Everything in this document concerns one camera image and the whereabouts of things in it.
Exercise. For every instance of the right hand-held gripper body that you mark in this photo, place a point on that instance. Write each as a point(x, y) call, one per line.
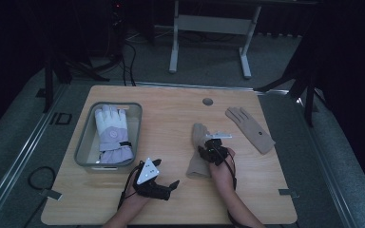
point(215, 152)

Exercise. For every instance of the purple white ski glove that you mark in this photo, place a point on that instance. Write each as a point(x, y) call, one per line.
point(114, 136)

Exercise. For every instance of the round grey table grommet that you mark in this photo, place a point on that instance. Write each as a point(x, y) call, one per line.
point(207, 101)

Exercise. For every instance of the beige knit glove with button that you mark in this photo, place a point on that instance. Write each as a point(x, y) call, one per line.
point(254, 126)

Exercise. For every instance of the clear plastic bin grey rim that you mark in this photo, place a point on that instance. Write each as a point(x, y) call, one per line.
point(87, 148)

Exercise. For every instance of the plain beige knit glove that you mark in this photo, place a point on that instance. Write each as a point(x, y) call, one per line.
point(198, 166)

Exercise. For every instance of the grey tape piece on table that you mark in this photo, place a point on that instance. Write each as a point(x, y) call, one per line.
point(287, 192)

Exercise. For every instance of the white metal desk frame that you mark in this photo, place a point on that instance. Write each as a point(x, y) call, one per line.
point(214, 24)

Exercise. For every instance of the person's right hand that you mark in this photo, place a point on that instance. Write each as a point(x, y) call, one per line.
point(223, 175)

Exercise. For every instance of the person's left hand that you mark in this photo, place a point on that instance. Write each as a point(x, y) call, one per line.
point(136, 201)

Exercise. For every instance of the grey tape piece on floor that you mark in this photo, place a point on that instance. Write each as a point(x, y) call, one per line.
point(51, 194)

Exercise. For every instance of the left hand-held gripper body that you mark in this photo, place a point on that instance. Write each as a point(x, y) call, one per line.
point(148, 172)

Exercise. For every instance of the black metal stand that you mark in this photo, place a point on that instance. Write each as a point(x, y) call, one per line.
point(309, 95)
point(48, 85)

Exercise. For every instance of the silver metal floor rail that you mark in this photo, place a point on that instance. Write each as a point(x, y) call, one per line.
point(336, 196)
point(202, 85)
point(19, 161)

